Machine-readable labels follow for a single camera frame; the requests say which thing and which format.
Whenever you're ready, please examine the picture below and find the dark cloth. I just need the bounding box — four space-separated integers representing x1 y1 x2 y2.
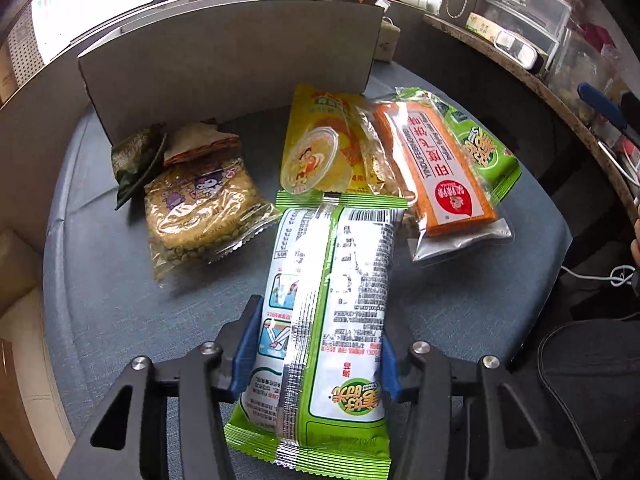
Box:
510 317 640 480

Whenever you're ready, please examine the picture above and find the white cable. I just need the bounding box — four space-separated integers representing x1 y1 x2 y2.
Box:
560 264 638 286

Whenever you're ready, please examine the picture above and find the cream rectangular box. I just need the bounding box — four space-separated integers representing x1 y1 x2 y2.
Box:
466 12 501 36

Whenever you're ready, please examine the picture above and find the clear cartoon-print pea packet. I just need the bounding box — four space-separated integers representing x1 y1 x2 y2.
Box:
144 156 283 282

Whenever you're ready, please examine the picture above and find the white oval gadget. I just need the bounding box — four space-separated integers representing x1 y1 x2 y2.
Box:
495 30 548 73

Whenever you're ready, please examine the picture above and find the clear plastic box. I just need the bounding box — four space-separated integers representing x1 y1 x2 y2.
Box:
545 25 621 111

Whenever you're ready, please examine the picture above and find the dark green snack packet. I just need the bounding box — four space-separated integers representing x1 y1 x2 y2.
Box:
110 125 168 211

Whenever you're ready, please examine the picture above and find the orange snack packet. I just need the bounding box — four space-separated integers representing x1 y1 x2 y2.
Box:
367 99 516 263

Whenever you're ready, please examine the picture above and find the stone shelf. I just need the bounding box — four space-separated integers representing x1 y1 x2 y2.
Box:
422 12 640 221

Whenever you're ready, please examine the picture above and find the person's right hand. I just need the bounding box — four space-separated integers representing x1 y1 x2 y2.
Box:
630 205 640 267

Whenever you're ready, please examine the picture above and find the green white snack packet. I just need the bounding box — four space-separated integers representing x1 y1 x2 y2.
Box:
395 86 523 206
223 191 408 462

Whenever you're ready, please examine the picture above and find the yellow jelly packet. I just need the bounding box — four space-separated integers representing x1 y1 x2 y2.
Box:
279 84 401 196

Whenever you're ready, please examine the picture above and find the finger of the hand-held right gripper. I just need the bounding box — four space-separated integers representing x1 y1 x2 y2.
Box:
577 82 640 148

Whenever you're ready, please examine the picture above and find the clear plastic drawer unit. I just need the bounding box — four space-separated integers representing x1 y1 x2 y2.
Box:
472 0 573 56

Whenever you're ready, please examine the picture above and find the soft tissue pack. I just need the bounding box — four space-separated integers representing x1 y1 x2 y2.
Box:
372 17 401 63

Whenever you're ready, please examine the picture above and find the blue grey table mat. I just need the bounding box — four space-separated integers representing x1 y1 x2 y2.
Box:
42 62 573 480

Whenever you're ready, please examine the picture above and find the white cardboard box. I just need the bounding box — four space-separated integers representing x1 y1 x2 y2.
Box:
77 0 387 146

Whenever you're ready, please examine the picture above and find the brown sandwich biscuit packet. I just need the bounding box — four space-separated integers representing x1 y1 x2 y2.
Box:
162 120 242 168

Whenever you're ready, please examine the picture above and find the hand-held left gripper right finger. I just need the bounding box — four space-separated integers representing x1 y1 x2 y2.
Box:
380 307 601 480

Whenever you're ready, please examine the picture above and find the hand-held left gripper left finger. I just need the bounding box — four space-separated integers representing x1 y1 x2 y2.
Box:
57 294 266 480

